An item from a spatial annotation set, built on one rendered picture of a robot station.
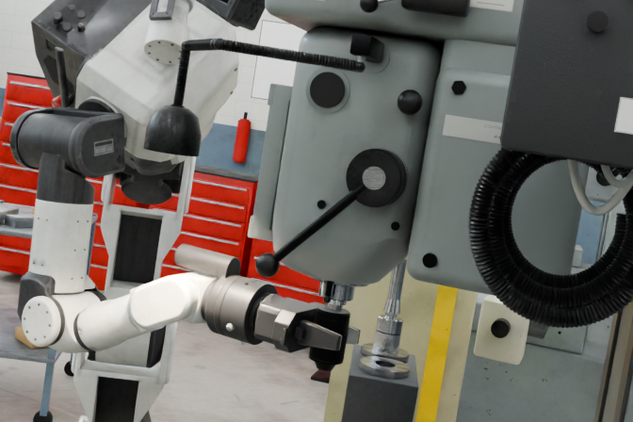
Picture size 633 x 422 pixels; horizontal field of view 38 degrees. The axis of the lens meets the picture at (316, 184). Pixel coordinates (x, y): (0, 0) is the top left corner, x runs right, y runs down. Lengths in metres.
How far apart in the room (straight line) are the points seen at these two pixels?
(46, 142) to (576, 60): 0.92
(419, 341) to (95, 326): 1.71
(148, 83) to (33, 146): 0.21
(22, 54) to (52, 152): 10.57
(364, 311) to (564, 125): 2.24
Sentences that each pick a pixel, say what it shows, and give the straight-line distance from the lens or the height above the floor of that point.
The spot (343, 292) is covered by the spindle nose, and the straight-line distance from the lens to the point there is 1.24.
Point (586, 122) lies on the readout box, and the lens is 0.84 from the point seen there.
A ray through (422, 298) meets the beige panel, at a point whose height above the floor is 0.99.
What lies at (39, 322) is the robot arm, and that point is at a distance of 1.51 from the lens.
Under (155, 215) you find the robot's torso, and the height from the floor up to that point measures 1.27.
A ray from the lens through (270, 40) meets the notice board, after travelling 10.76.
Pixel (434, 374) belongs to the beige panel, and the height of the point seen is 0.76.
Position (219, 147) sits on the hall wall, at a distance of 10.88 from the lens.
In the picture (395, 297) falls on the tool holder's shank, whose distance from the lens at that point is 1.73.
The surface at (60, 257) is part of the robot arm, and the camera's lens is 1.52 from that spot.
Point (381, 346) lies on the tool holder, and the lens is 1.74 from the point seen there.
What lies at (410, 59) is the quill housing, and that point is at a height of 1.60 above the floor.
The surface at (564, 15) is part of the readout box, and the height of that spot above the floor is 1.64.
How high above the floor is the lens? 1.52
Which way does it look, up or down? 4 degrees down
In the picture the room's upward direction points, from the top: 9 degrees clockwise
